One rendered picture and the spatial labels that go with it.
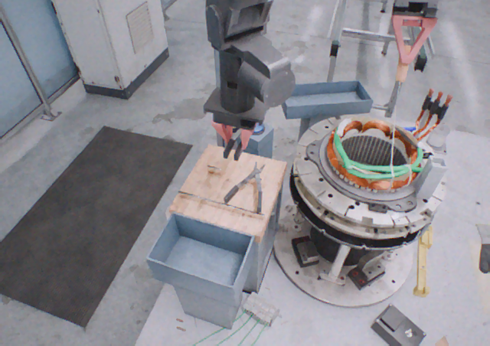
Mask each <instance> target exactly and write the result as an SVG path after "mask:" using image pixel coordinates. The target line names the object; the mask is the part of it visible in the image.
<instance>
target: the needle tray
mask: <svg viewBox="0 0 490 346"><path fill-rule="evenodd" d="M372 106H373V100H372V98H371V96H370V95H369V92H368V91H367V90H366V89H365V87H364V85H363V84H362V83H361V81H360V80H341V81H330V82H320V83H299V84H295V87H294V90H293V92H292V93H291V95H290V96H289V98H288V100H287V101H285V102H284V103H283V104H281V107H282V109H283V114H284V116H285V117H286V119H300V118H301V122H300V128H299V140H300V139H301V137H302V136H303V134H304V133H305V131H306V130H307V129H310V128H311V127H312V126H314V125H315V124H317V123H319V122H321V121H324V120H328V119H331V118H332V117H335V119H336V120H339V119H338V118H339V116H343V115H346V114H354V115H355V113H357V114H364V113H371V108H372ZM299 140H298V143H299Z"/></svg>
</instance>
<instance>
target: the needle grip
mask: <svg viewBox="0 0 490 346"><path fill-rule="evenodd" d="M404 46H405V51H406V54H409V53H410V50H411V45H404ZM398 60H399V63H398V67H397V74H396V78H395V80H396V81H397V82H404V81H405V80H406V76H407V69H408V64H403V63H402V62H401V61H400V55H399V58H398Z"/></svg>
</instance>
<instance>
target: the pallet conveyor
mask: <svg viewBox="0 0 490 346"><path fill-rule="evenodd" d="M348 1H349V0H342V1H341V7H340V9H339V13H338V18H337V21H336V25H335V30H334V34H333V40H332V47H331V52H330V58H331V60H330V64H329V69H328V76H327V81H326V82H330V81H333V80H334V78H333V77H334V72H335V65H336V60H337V56H338V50H339V48H340V46H341V45H340V43H341V36H344V37H347V38H358V39H365V40H371V41H378V42H384V46H383V50H382V51H381V53H382V57H386V53H387V49H388V46H389V43H390V41H396V37H395V35H394V34H392V31H393V25H392V22H391V20H390V24H389V27H388V29H387V33H386V34H381V33H374V32H373V31H362V30H355V29H348V28H344V25H345V24H344V21H345V14H346V10H347V7H348ZM365 1H371V2H381V3H383V4H382V7H381V13H385V10H384V9H385V7H386V4H387V0H365ZM336 2H337V4H336V6H335V11H334V14H333V18H332V22H331V25H330V28H329V31H328V36H327V40H326V43H328V40H329V37H330V34H331V31H332V25H333V22H334V20H335V14H336V11H337V8H338V3H339V0H337V1H336ZM407 30H408V36H409V37H403V42H404V43H409V44H408V45H411V47H412V46H413V44H414V41H415V40H416V38H417V36H418V34H419V33H420V32H421V30H422V29H421V28H420V27H419V26H407ZM427 44H428V47H429V50H430V56H431V57H432V59H433V58H434V56H435V52H434V49H433V43H432V40H431V37H430V35H429V36H428V38H427ZM428 62H429V58H428V53H427V52H426V47H425V43H423V45H422V46H421V48H420V50H419V52H418V53H417V55H416V56H415V58H414V59H413V67H414V70H415V71H417V70H420V72H421V73H422V72H423V69H424V67H426V65H427V64H428ZM397 84H398V82H397V81H396V83H395V84H394V88H393V91H392V95H391V98H390V101H389V102H388V103H385V104H384V105H381V104H376V103H373V106H372V108H374V109H379V110H383V111H386V113H385V115H384V117H387V118H391V116H392V113H393V111H394V108H395V105H396V103H397V94H398V93H399V92H400V89H401V87H402V85H403V82H402V84H401V85H400V87H399V86H398V85H397ZM398 87H399V91H398ZM397 91H398V92H397Z"/></svg>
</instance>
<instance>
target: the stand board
mask: <svg viewBox="0 0 490 346"><path fill-rule="evenodd" d="M224 150H225V148H221V147H217V146H214V145H207V148H206V149H205V150H204V152H203V154H202V156H201V157H200V159H199V161H198V163H197V164H195V166H194V168H193V170H192V171H191V173H190V175H189V176H188V179H187V181H186V182H185V183H184V185H183V187H182V188H181V189H180V191H183V192H186V193H189V194H193V195H197V196H201V197H205V198H210V199H211V200H212V201H219V202H221V203H224V196H225V195H226V194H227V193H228V191H229V190H231V189H232V188H233V187H234V185H236V184H238V183H239V182H240V181H242V180H243V179H245V178H246V177H247V176H249V174H250V173H252V172H253V170H254V166H255V162H257V168H256V169H260V168H261V167H263V165H264V163H266V166H265V168H264V169H263V171H262V172H260V173H259V175H260V178H261V179H263V183H262V184H261V189H263V190H262V208H261V214H265V219H264V220H261V219H258V218H255V217H249V216H247V215H243V214H238V213H234V212H232V211H228V210H226V209H223V208H221V207H214V206H211V205H208V204H202V203H199V202H197V201H193V200H191V199H187V198H184V197H179V196H178V194H177V196H176V197H175V199H174V200H173V202H172V203H171V207H170V208H169V209H168V211H169V214H170V215H171V213H172V211H174V212H177V213H180V214H185V215H186V216H189V217H193V218H197V219H199V220H205V221H208V222H211V223H213V224H219V226H222V227H227V228H230V229H233V230H238V231H242V232H244V233H249V234H252V235H255V242H256V243H260V242H261V240H262V237H263V235H264V233H265V230H266V226H267V224H268V221H269V218H270V215H271V212H272V209H273V205H275V203H276V198H277V195H278V193H279V189H280V186H281V184H282V181H283V178H284V177H285V174H286V170H287V162H281V161H278V160H275V159H270V158H264V157H259V156H256V155H253V154H250V153H246V152H242V154H240V157H239V159H238V161H234V153H235V151H236V150H232V151H231V152H230V154H229V156H228V158H227V159H225V158H224ZM207 165H209V166H212V167H215V168H221V175H216V174H212V173H209V172H207ZM257 203H258V191H257V185H256V184H251V183H247V186H246V185H244V186H243V187H242V188H240V189H239V190H238V192H237V193H236V194H235V195H234V196H233V197H232V200H231V201H229V202H228V203H227V204H230V205H233V206H236V207H242V208H245V209H248V210H249V211H254V212H257Z"/></svg>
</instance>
